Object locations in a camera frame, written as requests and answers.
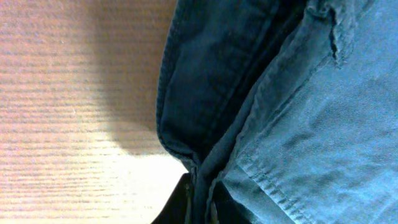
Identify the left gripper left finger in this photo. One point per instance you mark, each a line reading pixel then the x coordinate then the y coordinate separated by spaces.
pixel 177 208

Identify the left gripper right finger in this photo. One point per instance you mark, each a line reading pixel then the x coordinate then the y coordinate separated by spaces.
pixel 225 210

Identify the navy blue shorts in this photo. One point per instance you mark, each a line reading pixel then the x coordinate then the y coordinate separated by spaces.
pixel 292 105

